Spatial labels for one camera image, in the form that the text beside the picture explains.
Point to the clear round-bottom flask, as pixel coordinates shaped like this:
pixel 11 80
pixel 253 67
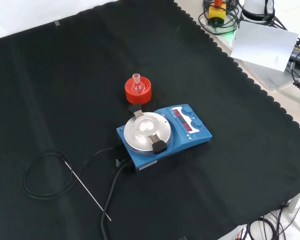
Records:
pixel 137 88

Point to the red ringed flask stand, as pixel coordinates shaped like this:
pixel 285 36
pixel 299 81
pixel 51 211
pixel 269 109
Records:
pixel 139 99

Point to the blue-base heater with steel plate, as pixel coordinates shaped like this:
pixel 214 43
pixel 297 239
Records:
pixel 147 132

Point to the black bench cloth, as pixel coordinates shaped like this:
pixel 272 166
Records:
pixel 64 100

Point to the thin steel probe rod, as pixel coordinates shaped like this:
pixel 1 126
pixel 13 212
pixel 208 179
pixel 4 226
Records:
pixel 87 190

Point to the yellow stop button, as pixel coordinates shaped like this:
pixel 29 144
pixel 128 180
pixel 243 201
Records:
pixel 217 13

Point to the grey flat plate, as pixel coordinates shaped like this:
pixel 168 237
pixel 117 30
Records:
pixel 272 77

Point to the grey tape piece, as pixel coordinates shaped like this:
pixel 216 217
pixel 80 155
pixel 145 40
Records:
pixel 57 23

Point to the pale board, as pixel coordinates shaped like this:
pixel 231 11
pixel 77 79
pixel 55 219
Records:
pixel 262 45

